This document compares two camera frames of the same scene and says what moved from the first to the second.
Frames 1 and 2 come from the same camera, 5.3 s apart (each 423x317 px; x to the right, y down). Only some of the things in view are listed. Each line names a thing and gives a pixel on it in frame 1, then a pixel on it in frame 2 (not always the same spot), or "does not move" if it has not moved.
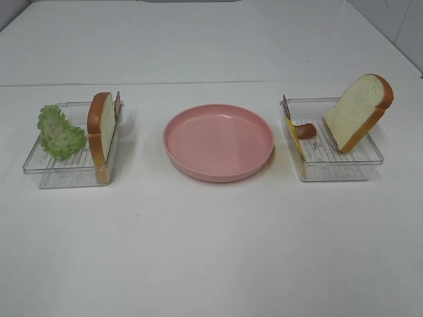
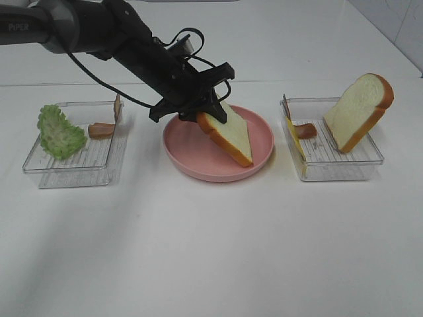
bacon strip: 303,131 does not move
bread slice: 101,123 → 232,136
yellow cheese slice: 297,144 does not move
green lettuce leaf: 59,138 does not move
